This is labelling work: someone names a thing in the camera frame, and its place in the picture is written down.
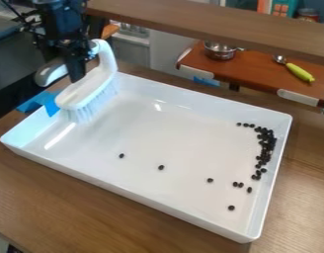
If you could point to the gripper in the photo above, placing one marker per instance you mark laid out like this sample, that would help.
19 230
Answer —
74 47

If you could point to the white brush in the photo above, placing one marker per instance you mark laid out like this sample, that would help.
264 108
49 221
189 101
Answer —
87 92

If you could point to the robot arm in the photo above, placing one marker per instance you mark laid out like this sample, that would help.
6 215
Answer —
63 16

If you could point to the pile of black bits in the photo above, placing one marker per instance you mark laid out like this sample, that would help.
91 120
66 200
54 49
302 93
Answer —
265 148

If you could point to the blue tape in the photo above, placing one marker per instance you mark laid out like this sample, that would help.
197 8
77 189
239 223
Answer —
37 102

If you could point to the white tray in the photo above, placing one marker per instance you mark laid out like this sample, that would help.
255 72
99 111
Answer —
160 138

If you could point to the silver pot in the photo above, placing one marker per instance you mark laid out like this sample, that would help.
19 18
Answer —
219 50

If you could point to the wooden shelf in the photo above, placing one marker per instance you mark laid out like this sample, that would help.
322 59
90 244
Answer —
222 24

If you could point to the red can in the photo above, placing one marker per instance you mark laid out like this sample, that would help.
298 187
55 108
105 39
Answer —
308 15

